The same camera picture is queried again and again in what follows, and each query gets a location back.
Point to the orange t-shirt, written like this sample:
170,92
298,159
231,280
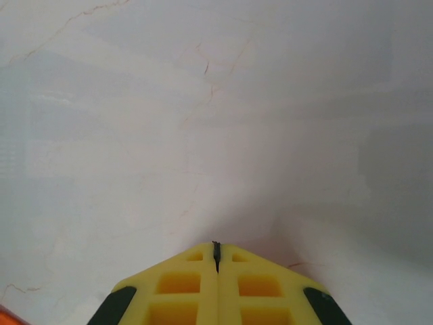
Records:
6,318

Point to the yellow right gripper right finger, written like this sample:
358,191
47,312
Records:
260,287

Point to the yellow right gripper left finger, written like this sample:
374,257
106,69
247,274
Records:
176,291

